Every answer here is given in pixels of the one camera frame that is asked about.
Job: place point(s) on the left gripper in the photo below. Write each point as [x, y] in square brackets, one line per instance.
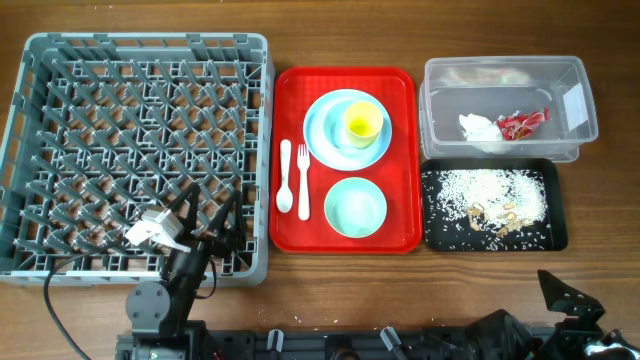
[223, 243]

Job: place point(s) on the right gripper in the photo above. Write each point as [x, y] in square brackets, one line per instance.
[585, 331]

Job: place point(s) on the white plastic spoon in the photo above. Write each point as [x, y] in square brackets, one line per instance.
[284, 196]

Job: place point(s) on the white plastic fork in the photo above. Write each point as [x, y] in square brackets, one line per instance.
[303, 163]

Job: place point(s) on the green plastic bowl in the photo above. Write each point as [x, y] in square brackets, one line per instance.
[355, 207]

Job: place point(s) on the yellow plastic cup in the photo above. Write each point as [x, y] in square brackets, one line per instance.
[364, 122]

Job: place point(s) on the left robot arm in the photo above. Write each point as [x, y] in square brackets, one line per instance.
[159, 310]

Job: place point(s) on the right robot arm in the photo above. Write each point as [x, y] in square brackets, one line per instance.
[501, 336]

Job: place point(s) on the black food waste tray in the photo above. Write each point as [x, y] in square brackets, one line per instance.
[443, 236]

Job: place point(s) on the grey plastic dishwasher rack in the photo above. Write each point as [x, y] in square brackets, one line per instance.
[103, 126]

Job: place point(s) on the clear plastic waste bin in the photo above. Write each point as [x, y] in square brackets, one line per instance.
[494, 86]

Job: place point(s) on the pile of white rice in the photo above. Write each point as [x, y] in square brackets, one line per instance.
[456, 190]

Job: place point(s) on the peanut shells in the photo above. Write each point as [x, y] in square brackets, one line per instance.
[499, 225]

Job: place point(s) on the light blue plate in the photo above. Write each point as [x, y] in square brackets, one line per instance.
[314, 133]

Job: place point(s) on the light blue small bowl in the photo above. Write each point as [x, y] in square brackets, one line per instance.
[335, 132]

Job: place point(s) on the red snack wrapper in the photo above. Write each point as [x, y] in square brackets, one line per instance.
[521, 125]

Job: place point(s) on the crumpled white paper napkin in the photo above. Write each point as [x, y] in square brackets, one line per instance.
[479, 128]

